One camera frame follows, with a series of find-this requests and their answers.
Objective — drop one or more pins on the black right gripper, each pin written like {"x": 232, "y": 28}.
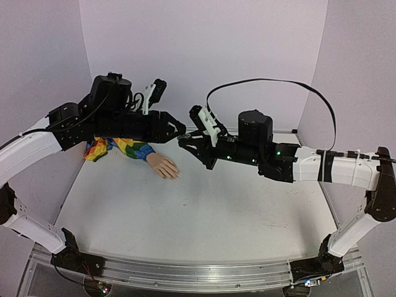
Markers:
{"x": 213, "y": 151}

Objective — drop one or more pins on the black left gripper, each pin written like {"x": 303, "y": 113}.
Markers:
{"x": 164, "y": 117}

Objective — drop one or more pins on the glitter nail polish bottle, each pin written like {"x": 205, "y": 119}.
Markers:
{"x": 186, "y": 136}

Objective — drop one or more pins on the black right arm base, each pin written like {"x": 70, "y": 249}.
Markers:
{"x": 323, "y": 265}

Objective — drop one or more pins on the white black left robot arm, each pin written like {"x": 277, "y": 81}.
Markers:
{"x": 110, "y": 111}

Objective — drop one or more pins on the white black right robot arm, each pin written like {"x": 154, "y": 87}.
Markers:
{"x": 253, "y": 145}

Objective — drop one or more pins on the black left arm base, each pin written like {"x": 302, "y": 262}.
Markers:
{"x": 72, "y": 259}

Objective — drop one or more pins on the mannequin hand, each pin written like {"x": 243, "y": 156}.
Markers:
{"x": 163, "y": 166}

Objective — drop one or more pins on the rainbow colored sleeve cloth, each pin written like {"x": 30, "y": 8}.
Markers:
{"x": 100, "y": 147}

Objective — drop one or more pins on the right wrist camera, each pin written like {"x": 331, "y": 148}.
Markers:
{"x": 207, "y": 122}

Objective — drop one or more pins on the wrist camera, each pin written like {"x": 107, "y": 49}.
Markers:
{"x": 152, "y": 94}
{"x": 207, "y": 122}

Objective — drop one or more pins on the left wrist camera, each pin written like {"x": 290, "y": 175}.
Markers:
{"x": 152, "y": 94}

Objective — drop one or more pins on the aluminium front rail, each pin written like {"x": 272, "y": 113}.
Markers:
{"x": 217, "y": 278}

